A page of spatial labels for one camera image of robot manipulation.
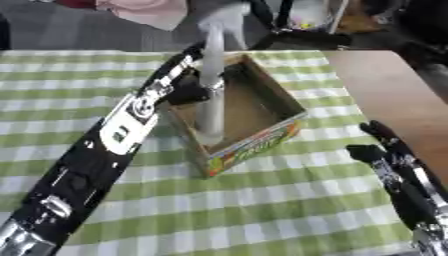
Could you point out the translucent white plastic bottle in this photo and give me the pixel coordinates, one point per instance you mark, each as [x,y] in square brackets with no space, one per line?
[211,110]

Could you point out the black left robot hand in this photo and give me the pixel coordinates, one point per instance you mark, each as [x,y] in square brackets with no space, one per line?
[185,90]

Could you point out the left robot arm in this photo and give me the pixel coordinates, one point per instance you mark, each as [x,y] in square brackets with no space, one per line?
[87,160]

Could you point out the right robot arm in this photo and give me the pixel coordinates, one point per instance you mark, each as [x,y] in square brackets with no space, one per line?
[433,240]

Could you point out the black chair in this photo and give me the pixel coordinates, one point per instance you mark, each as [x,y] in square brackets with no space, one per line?
[426,30]

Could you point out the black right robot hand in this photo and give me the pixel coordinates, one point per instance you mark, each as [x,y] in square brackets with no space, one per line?
[408,186]

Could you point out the black tripod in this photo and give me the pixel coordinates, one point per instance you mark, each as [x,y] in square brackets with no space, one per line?
[291,33]

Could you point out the pink fabric bundle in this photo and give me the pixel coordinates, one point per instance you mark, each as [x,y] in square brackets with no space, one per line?
[147,10]

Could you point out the cardboard box with printed front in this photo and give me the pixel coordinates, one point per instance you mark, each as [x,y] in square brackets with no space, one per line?
[256,110]

